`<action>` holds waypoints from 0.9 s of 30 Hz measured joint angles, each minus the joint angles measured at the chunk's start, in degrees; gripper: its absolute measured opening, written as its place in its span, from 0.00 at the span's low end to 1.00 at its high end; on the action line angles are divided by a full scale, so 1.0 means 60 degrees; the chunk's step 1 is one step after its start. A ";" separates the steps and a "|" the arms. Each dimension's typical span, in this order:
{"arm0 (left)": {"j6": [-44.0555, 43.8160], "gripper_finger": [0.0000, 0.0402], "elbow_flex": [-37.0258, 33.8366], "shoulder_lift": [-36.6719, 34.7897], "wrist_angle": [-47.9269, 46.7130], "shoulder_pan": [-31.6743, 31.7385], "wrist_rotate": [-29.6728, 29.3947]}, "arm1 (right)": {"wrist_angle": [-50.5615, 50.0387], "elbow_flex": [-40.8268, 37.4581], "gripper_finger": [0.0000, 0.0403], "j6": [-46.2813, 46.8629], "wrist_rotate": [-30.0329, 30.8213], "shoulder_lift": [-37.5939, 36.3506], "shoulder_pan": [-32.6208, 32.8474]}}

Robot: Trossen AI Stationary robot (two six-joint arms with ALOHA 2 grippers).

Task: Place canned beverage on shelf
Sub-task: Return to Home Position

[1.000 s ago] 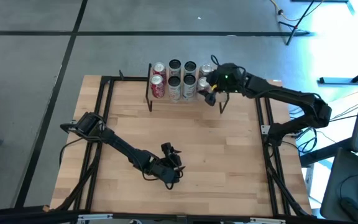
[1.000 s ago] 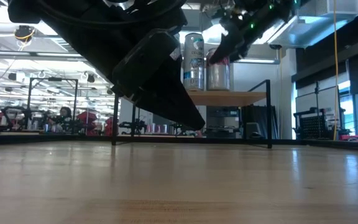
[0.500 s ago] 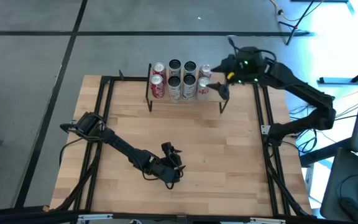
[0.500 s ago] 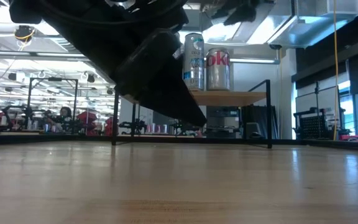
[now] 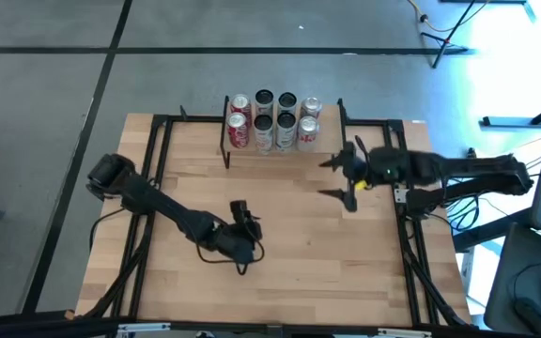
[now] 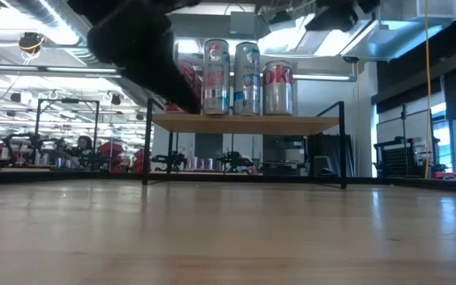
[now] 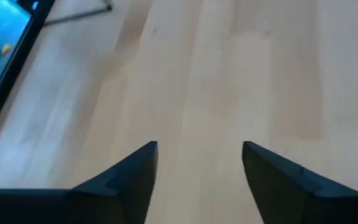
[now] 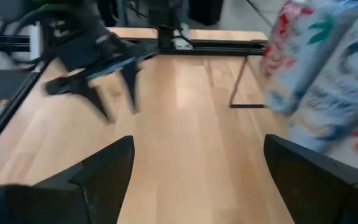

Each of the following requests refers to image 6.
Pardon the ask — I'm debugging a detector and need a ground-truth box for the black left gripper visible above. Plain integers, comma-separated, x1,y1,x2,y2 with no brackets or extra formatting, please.
67,0,203,116

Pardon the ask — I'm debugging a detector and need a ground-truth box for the red Coca-Cola can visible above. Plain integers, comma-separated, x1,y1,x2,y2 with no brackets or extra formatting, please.
164,59,204,116

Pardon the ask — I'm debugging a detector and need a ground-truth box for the tall slim silver red-print can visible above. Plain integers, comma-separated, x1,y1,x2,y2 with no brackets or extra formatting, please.
202,38,231,116

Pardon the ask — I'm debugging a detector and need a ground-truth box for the tall white blue-print can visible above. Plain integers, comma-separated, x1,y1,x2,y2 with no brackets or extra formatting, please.
233,40,261,116

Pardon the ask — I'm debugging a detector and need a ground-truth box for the silver Diet Coke can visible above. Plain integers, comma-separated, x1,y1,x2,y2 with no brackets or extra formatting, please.
261,59,294,116

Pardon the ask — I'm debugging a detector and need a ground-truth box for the long ceiling light fixture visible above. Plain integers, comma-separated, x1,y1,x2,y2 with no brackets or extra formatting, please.
292,73,358,83
0,64,124,78

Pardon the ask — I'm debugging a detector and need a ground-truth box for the person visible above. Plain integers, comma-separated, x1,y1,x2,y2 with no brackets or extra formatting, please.
75,135,95,167

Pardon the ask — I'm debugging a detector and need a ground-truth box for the grey cabinet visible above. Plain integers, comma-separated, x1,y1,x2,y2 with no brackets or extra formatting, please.
262,135,310,177

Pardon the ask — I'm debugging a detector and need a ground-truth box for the black leaning panel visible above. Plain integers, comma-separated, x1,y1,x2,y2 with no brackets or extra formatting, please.
308,133,355,178

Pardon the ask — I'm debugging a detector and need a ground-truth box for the white ceiling air unit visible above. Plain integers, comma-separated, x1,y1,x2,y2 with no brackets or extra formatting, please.
340,0,456,63

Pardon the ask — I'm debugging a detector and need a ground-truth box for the black tripod stand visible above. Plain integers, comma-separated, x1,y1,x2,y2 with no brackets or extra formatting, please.
399,103,410,140

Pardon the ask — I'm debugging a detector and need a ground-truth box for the black pegboard cart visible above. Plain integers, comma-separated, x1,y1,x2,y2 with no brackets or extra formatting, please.
373,136,438,178

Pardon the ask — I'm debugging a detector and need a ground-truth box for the silver ventilation duct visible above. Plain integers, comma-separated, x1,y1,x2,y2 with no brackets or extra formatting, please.
6,0,98,67

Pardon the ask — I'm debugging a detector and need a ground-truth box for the black yellow ceiling cable reel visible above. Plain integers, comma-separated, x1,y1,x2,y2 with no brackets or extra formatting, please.
17,32,47,55

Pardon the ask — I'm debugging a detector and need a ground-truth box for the wooden shelf with black frame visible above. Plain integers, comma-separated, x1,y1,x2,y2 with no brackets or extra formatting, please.
142,97,348,190

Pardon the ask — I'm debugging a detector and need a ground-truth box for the black background rig frame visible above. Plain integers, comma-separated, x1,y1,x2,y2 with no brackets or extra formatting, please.
34,97,101,172

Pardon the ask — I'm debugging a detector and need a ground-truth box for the black table frame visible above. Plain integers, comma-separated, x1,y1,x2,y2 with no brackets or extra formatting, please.
0,169,456,195

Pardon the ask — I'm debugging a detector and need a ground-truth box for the yellow hanging cord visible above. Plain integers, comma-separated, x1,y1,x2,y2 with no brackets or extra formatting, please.
423,0,432,180

